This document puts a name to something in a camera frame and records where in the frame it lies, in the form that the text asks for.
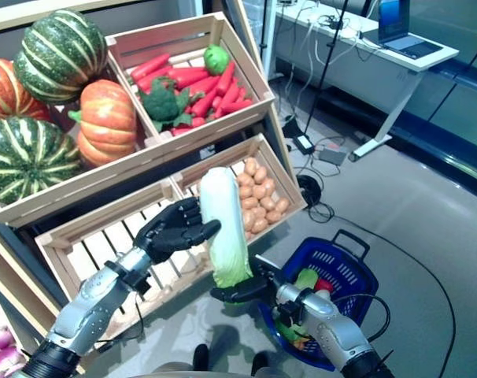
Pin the red carrot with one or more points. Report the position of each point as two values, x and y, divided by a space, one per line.
205 103
237 106
150 67
188 76
154 78
225 78

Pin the light green cabbage head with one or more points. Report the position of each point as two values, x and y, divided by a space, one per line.
216 59

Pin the dark green broccoli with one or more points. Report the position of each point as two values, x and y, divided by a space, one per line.
161 102

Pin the blue plastic shopping basket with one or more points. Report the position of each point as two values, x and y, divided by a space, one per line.
341 260

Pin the grey flat box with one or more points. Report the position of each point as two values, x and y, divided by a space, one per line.
333 156

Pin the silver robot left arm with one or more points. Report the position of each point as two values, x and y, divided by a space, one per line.
93 299

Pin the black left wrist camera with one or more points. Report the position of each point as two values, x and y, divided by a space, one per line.
136 280

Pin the orange pumpkin with green stem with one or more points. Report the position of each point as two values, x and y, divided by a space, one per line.
108 122

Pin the black power strip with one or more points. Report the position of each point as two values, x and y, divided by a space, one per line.
331 22

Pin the brown potato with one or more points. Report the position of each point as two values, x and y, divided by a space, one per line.
250 203
269 204
274 217
282 205
260 174
260 225
251 166

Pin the tall black stand pole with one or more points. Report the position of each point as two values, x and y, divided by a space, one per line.
327 59

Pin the orange toy figure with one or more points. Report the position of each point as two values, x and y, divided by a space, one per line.
299 344

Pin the orange striped pumpkin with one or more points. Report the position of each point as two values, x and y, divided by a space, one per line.
2 90

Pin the red bell pepper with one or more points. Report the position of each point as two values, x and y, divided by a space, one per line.
325 285

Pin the black power adapter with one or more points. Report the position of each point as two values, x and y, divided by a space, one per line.
304 143

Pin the open grey laptop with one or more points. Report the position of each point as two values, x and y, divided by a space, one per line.
411 45

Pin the white desk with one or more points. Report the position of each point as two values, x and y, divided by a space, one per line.
341 59

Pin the wooden display shelf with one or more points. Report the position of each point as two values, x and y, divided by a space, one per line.
26 21

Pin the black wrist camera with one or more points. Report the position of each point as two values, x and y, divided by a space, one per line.
136 280
290 313

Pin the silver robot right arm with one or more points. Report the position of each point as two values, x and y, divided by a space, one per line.
329 319

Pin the green striped pumpkin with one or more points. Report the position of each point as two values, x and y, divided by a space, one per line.
61 55
26 157

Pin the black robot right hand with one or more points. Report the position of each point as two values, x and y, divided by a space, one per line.
242 291

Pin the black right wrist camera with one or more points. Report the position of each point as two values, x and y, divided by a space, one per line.
290 313

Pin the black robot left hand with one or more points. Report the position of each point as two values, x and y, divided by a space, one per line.
171 236

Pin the white display fridge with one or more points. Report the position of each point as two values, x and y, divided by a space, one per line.
273 39

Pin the large wooden crate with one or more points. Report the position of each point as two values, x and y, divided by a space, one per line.
85 189

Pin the wooden slat crate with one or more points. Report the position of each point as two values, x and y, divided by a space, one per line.
285 177
222 126
85 224

